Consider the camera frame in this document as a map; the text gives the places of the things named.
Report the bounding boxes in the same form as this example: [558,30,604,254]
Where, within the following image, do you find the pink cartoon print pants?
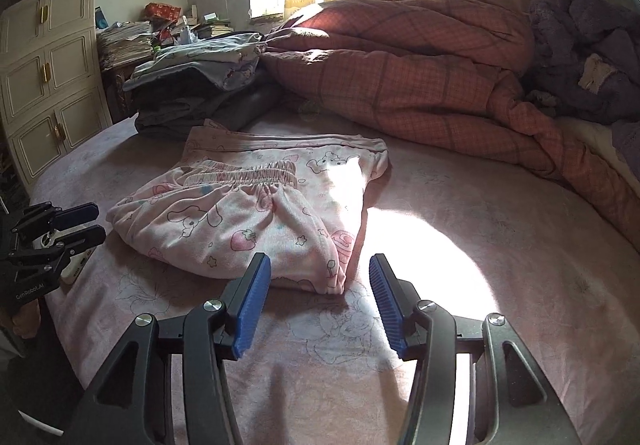
[106,121,388,295]

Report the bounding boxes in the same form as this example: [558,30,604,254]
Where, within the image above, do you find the left hand on handle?
[12,300,41,339]

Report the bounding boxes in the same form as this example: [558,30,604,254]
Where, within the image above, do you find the wooden desk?
[101,58,145,124]

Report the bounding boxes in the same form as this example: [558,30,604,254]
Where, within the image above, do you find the cream drawer cabinet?
[1,0,112,190]

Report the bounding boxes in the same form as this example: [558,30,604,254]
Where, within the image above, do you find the grey folded clothes pile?
[130,69,283,141]

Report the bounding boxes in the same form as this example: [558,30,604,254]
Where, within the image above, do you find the stack of papers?
[96,20,154,70]

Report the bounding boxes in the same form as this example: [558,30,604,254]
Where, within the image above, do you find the blue object on desk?
[94,6,110,30]

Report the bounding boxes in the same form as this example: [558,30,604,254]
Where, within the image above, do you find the blue cartoon print garment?
[124,54,262,91]

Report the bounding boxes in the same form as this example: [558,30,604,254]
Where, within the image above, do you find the red box on desk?
[142,2,182,23]

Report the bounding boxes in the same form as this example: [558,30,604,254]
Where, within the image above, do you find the pink plaid quilt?
[260,0,639,243]

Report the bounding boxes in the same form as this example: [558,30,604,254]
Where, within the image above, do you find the white fluffy blanket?
[555,117,640,194]

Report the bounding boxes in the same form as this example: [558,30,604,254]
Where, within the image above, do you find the purple fleece blanket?
[524,0,639,174]

